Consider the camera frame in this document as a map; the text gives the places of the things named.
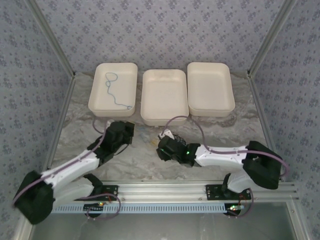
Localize thin blue cable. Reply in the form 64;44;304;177
139;126;151;140
104;71;133;111

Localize cream plastic tray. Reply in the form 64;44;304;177
186;61;236;117
140;68;189;127
87;62;138;118

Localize black electronics board with LEDs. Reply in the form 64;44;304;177
226;203;245;216
83;202;106;216

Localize grey metal panel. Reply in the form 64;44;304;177
29;211;300;240

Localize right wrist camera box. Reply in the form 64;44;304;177
157;129;176;140

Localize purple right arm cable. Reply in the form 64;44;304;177
161;115;290;219

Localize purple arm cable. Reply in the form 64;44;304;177
161;115;290;219
11;119;122;221

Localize aluminium mounting rail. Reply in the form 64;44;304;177
53;181;300;202

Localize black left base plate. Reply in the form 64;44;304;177
94;184;119;202

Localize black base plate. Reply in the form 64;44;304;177
94;184;119;202
205;184;252;201

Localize aluminium table side rail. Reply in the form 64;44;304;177
247;73;286;183
46;74;77;172

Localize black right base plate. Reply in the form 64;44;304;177
205;184;252;201

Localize blue-grey slotted cable duct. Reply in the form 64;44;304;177
51;202;232;215

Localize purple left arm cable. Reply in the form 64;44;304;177
11;119;122;221

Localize aluminium frame post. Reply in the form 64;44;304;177
246;0;299;77
24;0;77;79

